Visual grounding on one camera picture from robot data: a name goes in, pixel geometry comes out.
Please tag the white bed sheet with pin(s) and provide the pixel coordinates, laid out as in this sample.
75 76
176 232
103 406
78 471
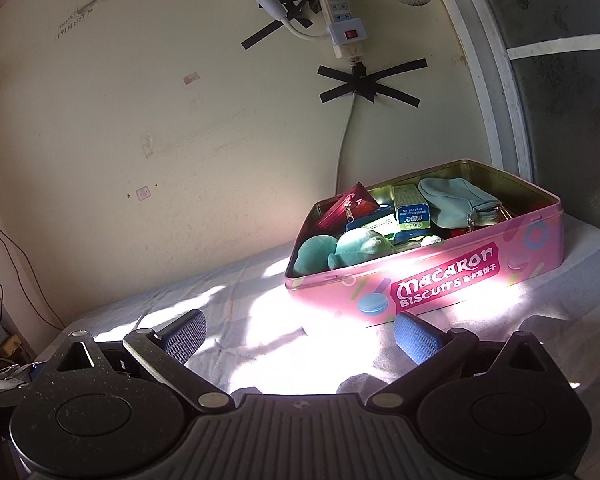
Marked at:
240 305

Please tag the black tape cross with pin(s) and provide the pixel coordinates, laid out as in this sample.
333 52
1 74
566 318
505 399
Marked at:
365 85

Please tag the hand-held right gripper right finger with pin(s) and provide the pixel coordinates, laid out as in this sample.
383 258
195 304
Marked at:
417 338

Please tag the teal plush toy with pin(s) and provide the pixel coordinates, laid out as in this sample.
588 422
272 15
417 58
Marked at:
355 252

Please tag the teal zipper pouch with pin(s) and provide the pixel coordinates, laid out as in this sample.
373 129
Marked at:
455 200

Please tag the window with grey frame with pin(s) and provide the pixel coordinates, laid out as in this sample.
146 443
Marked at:
500 90

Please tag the black tape strips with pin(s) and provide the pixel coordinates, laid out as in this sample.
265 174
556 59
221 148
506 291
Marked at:
280 20

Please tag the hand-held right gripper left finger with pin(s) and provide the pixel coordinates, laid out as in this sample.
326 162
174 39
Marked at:
185 336

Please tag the green patterned box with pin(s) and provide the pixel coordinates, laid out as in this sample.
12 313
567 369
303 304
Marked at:
411 210

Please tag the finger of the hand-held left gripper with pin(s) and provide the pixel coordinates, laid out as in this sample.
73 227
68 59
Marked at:
5 380

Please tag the pink biscuit tin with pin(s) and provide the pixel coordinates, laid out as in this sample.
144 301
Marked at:
520 260

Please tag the white power strip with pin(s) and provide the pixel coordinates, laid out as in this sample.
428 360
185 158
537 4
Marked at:
342 15

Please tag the small yellow box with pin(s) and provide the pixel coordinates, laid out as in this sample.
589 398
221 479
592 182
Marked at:
10 344

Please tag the pink square wall sticker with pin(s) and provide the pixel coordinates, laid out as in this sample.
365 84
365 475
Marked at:
142 193

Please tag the blue polka dot headband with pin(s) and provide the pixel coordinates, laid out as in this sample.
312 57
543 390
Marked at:
372 220

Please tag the red zipper pouch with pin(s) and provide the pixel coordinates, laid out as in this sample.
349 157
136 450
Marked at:
342 207

